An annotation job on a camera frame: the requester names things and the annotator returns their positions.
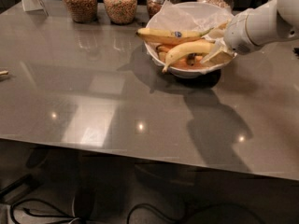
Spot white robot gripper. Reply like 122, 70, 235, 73
201, 8, 262, 64

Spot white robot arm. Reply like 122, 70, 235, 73
201, 0, 299, 63

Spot orange fruit pieces in bowl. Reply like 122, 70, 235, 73
156, 45, 206, 70

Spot white ceramic bowl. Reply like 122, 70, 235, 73
137, 2, 236, 78

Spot back yellow banana with sticker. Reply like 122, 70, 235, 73
135, 27, 210, 45

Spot white paper liner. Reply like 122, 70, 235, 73
147, 2, 234, 32

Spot left glass jar of grains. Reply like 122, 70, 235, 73
63, 0, 97, 23

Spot black floor cable right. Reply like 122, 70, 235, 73
126, 203, 191, 224

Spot black floor cable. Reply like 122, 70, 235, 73
126, 203, 191, 224
8, 198, 87, 224

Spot black floor cable left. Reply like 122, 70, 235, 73
8, 198, 87, 224

